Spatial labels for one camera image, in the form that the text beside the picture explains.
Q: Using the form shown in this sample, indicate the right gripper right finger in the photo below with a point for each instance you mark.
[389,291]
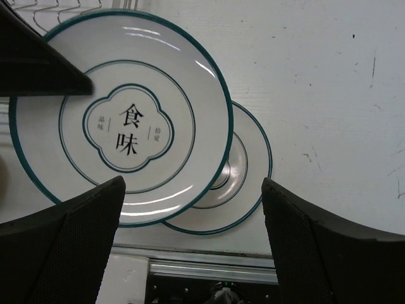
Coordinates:
[321,257]

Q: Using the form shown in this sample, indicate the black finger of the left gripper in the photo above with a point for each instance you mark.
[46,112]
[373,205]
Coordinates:
[31,67]

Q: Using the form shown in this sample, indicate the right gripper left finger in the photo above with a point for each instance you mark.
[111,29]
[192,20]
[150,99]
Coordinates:
[59,254]

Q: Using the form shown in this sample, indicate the white plate teal rim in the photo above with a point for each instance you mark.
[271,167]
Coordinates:
[236,193]

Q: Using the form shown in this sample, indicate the silver wire dish rack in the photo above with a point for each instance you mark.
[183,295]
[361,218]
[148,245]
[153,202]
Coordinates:
[43,15]

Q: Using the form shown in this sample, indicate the aluminium table rail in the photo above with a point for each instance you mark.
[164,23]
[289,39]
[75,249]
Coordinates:
[237,267]

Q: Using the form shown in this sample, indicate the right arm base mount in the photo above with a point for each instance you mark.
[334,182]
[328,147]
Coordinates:
[170,289]

